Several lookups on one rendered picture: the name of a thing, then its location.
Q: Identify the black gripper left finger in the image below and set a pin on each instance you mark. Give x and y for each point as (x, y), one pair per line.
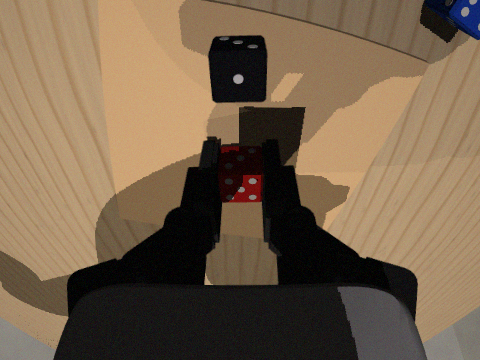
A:
(175, 252)

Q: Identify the black die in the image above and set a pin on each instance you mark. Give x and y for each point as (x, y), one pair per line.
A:
(238, 68)

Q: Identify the tan flat mat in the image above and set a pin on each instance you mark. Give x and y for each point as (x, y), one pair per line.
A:
(332, 99)

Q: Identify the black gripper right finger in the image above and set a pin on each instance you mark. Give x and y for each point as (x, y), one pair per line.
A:
(306, 252)

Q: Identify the dark red die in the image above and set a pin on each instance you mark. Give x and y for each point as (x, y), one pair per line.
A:
(240, 174)

